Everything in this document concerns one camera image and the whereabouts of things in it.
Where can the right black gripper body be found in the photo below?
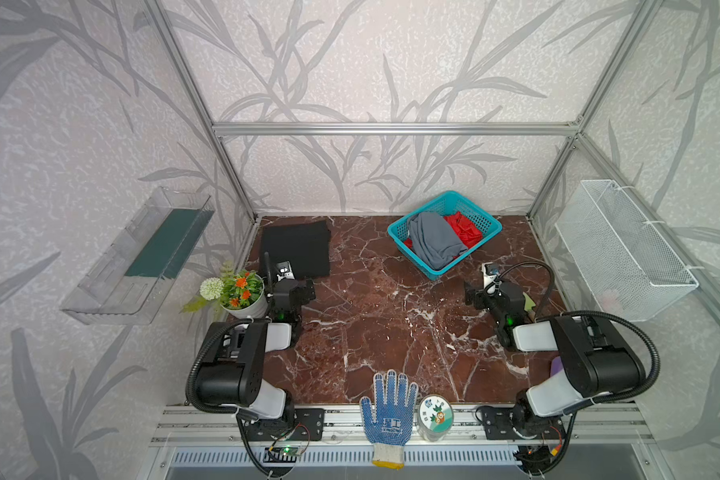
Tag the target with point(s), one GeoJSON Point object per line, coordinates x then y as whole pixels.
{"type": "Point", "coordinates": [478, 297]}

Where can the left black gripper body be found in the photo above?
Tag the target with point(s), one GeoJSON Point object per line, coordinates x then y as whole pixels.
{"type": "Point", "coordinates": [276, 288]}

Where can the teal plastic basket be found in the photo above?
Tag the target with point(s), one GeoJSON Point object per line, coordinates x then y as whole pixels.
{"type": "Point", "coordinates": [445, 204]}

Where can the grey t shirt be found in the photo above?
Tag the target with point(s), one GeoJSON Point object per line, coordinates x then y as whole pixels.
{"type": "Point", "coordinates": [433, 240]}

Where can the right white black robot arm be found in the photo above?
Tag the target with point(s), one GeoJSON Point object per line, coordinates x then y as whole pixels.
{"type": "Point", "coordinates": [604, 358]}

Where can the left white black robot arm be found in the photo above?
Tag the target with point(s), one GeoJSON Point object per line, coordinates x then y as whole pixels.
{"type": "Point", "coordinates": [227, 376]}

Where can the potted artificial flower plant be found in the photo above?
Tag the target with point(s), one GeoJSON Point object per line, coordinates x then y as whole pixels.
{"type": "Point", "coordinates": [240, 293]}

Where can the folded black t shirt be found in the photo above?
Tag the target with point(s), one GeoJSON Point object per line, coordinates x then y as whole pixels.
{"type": "Point", "coordinates": [305, 246]}

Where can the red t shirt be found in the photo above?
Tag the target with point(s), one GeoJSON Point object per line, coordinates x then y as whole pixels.
{"type": "Point", "coordinates": [466, 230]}

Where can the round tin with cartoon label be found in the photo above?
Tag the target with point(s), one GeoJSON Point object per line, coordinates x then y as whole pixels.
{"type": "Point", "coordinates": [435, 418]}

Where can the green circuit board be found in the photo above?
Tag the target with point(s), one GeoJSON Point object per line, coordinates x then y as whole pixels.
{"type": "Point", "coordinates": [285, 454]}

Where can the blue dotted work glove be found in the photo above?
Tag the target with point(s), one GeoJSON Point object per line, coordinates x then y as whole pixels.
{"type": "Point", "coordinates": [389, 414]}

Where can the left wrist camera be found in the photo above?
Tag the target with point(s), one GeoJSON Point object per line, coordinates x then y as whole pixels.
{"type": "Point", "coordinates": [284, 270]}

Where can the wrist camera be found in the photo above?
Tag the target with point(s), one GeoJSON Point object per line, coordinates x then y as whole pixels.
{"type": "Point", "coordinates": [490, 272]}
{"type": "Point", "coordinates": [284, 270]}

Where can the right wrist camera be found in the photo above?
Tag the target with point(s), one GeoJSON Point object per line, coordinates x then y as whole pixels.
{"type": "Point", "coordinates": [490, 272]}

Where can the purple object by right wall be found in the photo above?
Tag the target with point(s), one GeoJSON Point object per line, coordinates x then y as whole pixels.
{"type": "Point", "coordinates": [556, 366]}

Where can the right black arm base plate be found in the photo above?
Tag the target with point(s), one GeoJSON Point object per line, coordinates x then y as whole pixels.
{"type": "Point", "coordinates": [518, 423]}

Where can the white wire mesh basket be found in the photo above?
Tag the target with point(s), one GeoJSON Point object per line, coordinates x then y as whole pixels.
{"type": "Point", "coordinates": [627, 264]}

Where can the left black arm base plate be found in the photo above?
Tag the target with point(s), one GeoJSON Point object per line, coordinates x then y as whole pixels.
{"type": "Point", "coordinates": [301, 424]}

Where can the aluminium front rail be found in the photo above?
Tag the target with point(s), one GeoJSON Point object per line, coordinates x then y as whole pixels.
{"type": "Point", "coordinates": [620, 423]}

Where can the clear plastic wall shelf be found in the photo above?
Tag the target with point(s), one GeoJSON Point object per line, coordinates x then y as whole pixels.
{"type": "Point", "coordinates": [133, 277]}

